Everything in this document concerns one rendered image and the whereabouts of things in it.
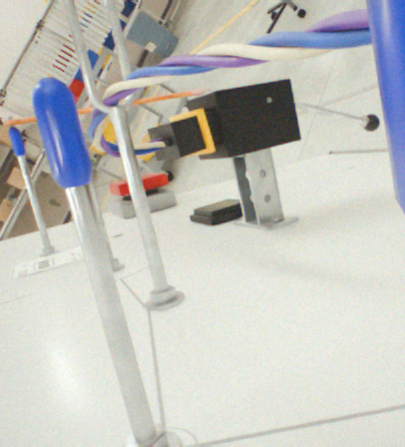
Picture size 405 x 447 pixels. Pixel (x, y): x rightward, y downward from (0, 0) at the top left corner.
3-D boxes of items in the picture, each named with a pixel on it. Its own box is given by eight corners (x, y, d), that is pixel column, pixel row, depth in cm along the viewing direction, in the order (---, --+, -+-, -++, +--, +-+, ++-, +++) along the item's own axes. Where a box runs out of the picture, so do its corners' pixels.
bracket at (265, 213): (298, 221, 31) (284, 145, 30) (268, 230, 30) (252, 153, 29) (260, 216, 35) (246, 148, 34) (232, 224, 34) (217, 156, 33)
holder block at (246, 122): (302, 140, 31) (290, 78, 30) (228, 158, 28) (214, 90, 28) (266, 144, 35) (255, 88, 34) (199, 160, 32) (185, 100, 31)
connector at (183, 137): (242, 136, 29) (233, 104, 29) (177, 159, 27) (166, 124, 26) (215, 140, 32) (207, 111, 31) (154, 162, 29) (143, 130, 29)
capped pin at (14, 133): (64, 250, 37) (24, 113, 35) (46, 257, 36) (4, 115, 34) (53, 250, 38) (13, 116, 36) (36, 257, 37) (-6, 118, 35)
